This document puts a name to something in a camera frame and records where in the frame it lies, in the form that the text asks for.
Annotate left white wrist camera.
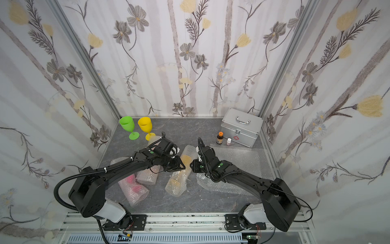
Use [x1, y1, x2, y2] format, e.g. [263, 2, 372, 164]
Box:
[169, 147, 180, 157]

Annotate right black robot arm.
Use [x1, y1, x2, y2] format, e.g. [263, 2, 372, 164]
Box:
[190, 137, 314, 232]

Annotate pink glass in bubble wrap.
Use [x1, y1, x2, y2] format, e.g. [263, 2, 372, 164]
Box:
[118, 174, 149, 207]

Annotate green plastic wine glass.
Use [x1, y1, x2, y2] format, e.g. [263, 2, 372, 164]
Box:
[119, 116, 140, 140]

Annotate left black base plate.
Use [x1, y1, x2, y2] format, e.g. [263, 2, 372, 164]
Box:
[103, 214, 147, 231]

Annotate silver aluminium case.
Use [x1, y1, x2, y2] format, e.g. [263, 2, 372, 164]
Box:
[221, 108, 263, 148]

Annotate clear bubble wrap sheet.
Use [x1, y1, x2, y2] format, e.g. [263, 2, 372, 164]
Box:
[197, 173, 250, 195]
[210, 144, 275, 180]

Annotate brown bottle orange cap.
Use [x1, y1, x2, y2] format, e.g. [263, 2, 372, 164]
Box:
[216, 132, 223, 144]

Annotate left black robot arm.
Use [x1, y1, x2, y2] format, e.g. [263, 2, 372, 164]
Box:
[53, 135, 186, 235]

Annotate orange glass in bubble wrap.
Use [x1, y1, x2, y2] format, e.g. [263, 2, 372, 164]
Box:
[135, 135, 164, 186]

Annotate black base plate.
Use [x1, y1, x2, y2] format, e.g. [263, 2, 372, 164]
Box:
[103, 214, 147, 231]
[224, 214, 267, 231]

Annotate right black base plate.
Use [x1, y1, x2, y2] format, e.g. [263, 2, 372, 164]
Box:
[224, 214, 267, 231]

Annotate white slotted cable duct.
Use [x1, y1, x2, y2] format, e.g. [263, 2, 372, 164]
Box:
[66, 233, 248, 244]

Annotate yellow glass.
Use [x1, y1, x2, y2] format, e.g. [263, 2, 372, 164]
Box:
[138, 117, 155, 141]

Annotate amber glass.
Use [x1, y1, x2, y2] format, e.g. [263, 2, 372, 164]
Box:
[165, 145, 198, 197]

